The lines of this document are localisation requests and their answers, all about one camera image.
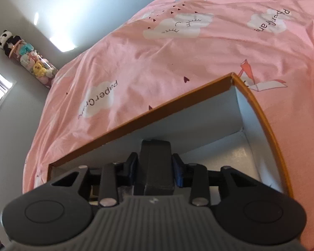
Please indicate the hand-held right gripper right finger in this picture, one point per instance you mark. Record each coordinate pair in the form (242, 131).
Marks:
(178, 170)

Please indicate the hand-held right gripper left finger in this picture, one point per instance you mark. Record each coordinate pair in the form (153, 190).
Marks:
(130, 167)

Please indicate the grey rectangular box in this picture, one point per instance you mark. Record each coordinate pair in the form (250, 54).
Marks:
(154, 167)

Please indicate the orange cardboard box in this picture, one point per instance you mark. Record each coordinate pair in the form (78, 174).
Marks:
(172, 125)

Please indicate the pink cloud-print blanket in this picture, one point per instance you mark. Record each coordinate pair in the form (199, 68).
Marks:
(172, 52)

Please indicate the clear tube of plush toys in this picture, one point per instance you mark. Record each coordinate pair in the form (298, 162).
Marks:
(36, 65)

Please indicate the panda plush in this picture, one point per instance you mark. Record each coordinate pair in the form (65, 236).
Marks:
(6, 41)

